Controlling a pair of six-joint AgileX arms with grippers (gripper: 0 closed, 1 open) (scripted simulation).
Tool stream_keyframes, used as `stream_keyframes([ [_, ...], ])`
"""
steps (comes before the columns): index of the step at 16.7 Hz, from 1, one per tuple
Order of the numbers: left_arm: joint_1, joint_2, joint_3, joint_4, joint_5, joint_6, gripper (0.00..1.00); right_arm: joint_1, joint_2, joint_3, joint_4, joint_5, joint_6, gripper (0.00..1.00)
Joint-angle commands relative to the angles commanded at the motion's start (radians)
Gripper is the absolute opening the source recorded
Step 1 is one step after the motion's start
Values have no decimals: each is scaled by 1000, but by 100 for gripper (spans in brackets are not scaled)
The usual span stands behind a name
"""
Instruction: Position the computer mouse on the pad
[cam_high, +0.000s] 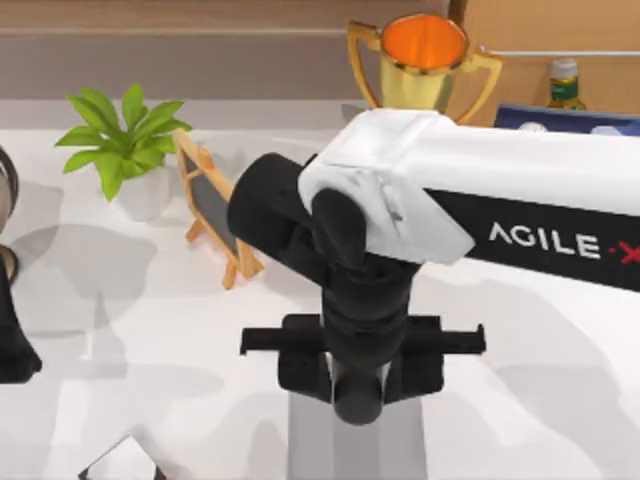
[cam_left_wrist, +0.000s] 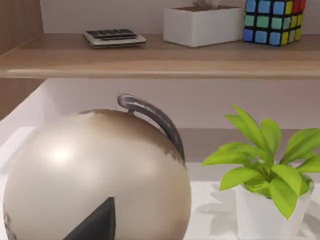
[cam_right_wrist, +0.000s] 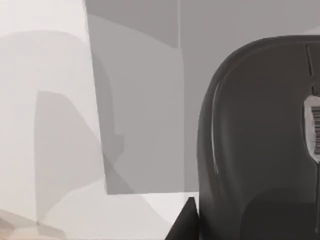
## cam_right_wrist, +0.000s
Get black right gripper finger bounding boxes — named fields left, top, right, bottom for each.
left=164, top=196, right=201, bottom=240

